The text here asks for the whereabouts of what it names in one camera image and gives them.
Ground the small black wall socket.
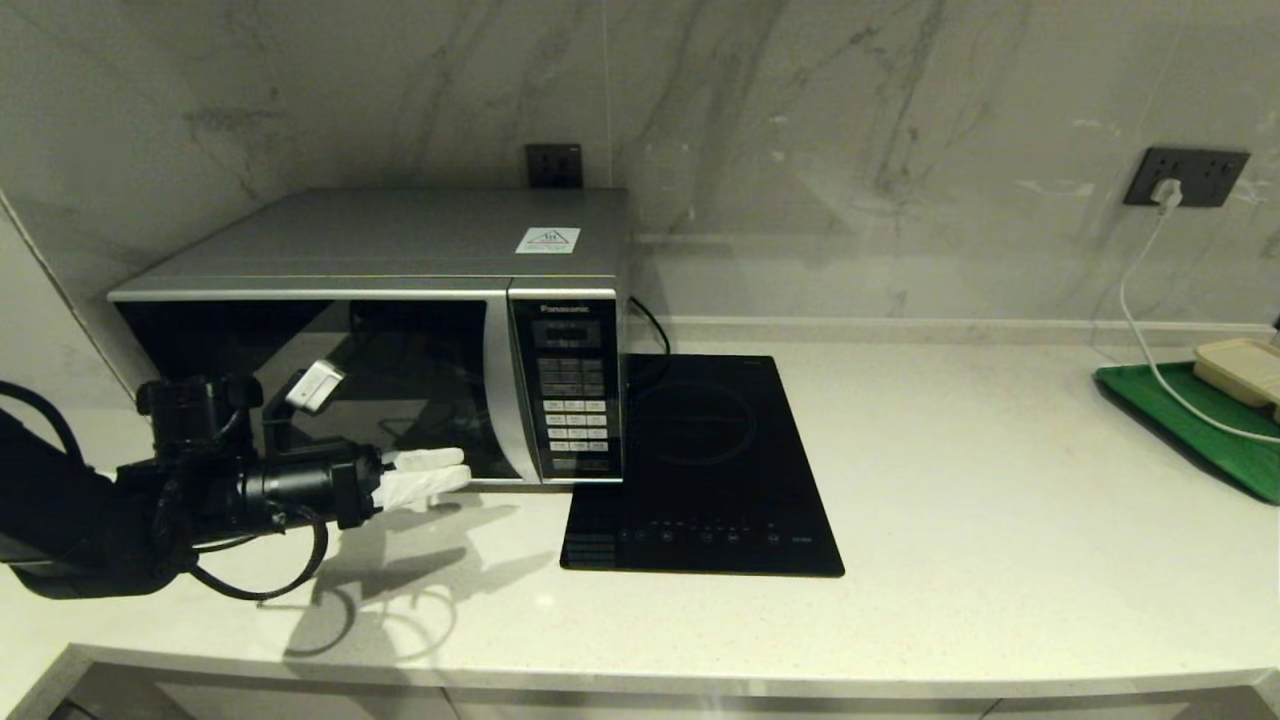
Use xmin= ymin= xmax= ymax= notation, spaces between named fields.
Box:
xmin=525 ymin=144 xmax=584 ymax=190

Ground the black glass microwave door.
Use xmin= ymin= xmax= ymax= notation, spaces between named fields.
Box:
xmin=115 ymin=298 xmax=533 ymax=485

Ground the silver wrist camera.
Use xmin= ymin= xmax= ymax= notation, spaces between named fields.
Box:
xmin=285 ymin=360 xmax=346 ymax=415

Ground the black induction cooktop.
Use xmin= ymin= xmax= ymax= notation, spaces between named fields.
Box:
xmin=558 ymin=354 xmax=845 ymax=579

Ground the beige lidded container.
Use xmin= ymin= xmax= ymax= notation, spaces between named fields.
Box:
xmin=1193 ymin=337 xmax=1280 ymax=408

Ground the white power cable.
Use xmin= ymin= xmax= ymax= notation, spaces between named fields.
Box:
xmin=1117 ymin=200 xmax=1280 ymax=444

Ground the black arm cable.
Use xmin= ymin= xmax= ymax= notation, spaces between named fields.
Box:
xmin=0 ymin=380 xmax=331 ymax=603

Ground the green tray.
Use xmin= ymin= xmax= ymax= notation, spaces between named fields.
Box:
xmin=1092 ymin=360 xmax=1280 ymax=504

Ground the black power cord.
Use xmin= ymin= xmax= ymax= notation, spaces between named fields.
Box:
xmin=628 ymin=298 xmax=673 ymax=386

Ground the silver Panasonic microwave oven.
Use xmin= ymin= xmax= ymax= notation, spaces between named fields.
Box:
xmin=108 ymin=188 xmax=633 ymax=488

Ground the beige cabinet door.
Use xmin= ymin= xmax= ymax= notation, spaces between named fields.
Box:
xmin=985 ymin=688 xmax=1280 ymax=720
xmin=70 ymin=668 xmax=446 ymax=720
xmin=445 ymin=690 xmax=986 ymax=720

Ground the wide black wall socket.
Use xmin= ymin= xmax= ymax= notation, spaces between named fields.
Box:
xmin=1123 ymin=146 xmax=1251 ymax=208

